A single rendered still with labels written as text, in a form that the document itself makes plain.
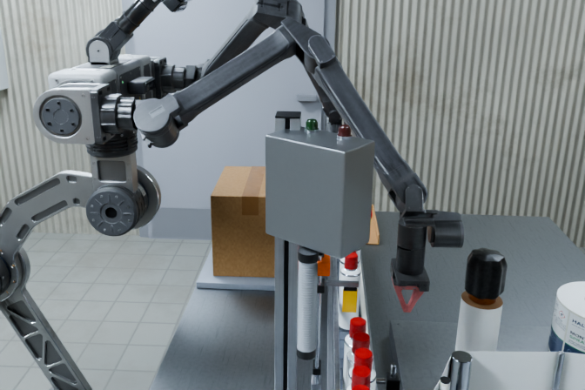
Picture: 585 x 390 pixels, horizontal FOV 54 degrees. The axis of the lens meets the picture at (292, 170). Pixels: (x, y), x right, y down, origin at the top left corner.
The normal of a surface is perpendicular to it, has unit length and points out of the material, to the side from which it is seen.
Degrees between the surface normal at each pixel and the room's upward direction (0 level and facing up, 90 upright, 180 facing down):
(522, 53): 90
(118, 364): 0
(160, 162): 90
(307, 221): 90
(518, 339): 0
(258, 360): 0
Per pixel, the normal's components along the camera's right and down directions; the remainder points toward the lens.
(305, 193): -0.62, 0.23
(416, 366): 0.01, -0.95
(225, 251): -0.04, 0.31
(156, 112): -0.03, -0.30
